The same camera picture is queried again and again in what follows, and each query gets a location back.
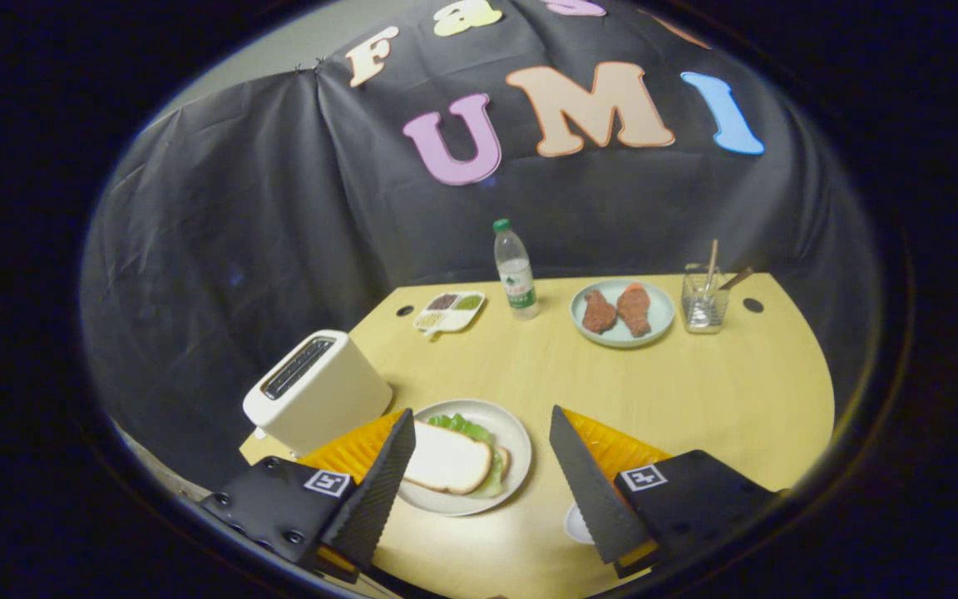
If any white toaster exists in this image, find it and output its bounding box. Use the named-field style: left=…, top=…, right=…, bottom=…
left=242, top=329, right=394, bottom=458

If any toasted bread slice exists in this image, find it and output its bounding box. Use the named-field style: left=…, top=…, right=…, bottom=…
left=402, top=420, right=494, bottom=496

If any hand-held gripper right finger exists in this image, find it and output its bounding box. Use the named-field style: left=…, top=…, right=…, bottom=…
left=547, top=404, right=779, bottom=581

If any brown fried meat piece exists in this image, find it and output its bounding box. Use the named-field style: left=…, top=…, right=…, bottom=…
left=582, top=289, right=618, bottom=335

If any green lettuce leaf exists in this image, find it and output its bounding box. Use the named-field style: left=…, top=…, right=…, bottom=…
left=427, top=413, right=506, bottom=498

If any fried meat piece orange edge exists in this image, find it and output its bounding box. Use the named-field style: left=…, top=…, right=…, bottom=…
left=617, top=283, right=653, bottom=338

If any black backdrop cloth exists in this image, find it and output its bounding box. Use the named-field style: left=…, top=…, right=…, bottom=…
left=80, top=0, right=883, bottom=492

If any small white plate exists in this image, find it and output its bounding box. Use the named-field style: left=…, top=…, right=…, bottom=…
left=563, top=501, right=596, bottom=546

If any pale blue plate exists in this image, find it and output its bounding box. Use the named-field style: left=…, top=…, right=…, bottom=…
left=570, top=279, right=677, bottom=349

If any clear plastic water bottle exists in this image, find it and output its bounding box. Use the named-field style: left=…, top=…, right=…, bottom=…
left=493, top=218, right=541, bottom=321

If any beige round plate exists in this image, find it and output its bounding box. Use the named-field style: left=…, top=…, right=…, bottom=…
left=396, top=399, right=533, bottom=517

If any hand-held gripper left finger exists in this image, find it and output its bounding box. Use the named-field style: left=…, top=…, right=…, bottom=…
left=199, top=407, right=417, bottom=583

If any clear utensil holder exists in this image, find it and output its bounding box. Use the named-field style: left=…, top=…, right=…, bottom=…
left=681, top=265, right=731, bottom=335

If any white divided seasoning dish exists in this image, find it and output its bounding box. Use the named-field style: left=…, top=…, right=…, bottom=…
left=412, top=290, right=487, bottom=337

